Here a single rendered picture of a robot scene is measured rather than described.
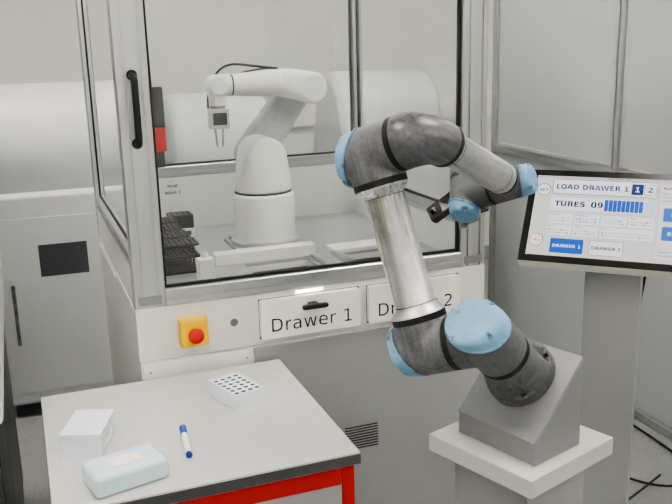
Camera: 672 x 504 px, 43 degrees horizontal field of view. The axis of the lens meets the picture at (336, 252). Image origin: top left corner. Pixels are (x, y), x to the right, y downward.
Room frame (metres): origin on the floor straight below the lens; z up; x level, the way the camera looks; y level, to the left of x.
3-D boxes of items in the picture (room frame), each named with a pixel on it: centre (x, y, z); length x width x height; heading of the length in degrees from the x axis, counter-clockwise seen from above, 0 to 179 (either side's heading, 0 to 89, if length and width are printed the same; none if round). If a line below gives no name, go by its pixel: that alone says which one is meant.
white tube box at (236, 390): (1.91, 0.25, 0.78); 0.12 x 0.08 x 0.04; 39
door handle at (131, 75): (2.04, 0.47, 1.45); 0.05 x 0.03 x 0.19; 20
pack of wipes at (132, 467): (1.53, 0.43, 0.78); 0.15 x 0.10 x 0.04; 124
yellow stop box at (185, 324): (2.08, 0.38, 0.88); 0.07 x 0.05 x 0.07; 110
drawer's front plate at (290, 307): (2.21, 0.07, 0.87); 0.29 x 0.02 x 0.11; 110
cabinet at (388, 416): (2.68, 0.20, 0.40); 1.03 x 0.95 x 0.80; 110
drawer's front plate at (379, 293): (2.32, -0.22, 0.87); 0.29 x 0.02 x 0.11; 110
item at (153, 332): (2.68, 0.20, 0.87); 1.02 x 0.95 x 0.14; 110
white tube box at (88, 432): (1.69, 0.55, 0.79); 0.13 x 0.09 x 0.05; 1
